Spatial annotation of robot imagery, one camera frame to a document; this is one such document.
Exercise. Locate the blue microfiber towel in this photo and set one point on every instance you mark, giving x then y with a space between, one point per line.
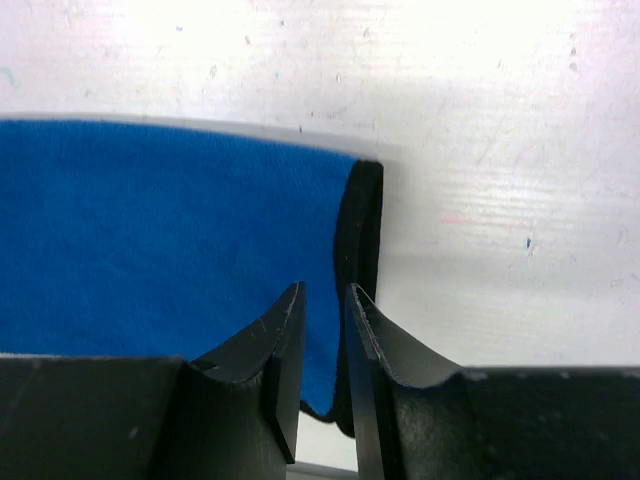
140 240

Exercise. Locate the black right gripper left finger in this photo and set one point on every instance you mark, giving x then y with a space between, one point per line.
229 414

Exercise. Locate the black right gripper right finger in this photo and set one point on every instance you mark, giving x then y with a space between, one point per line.
419 415

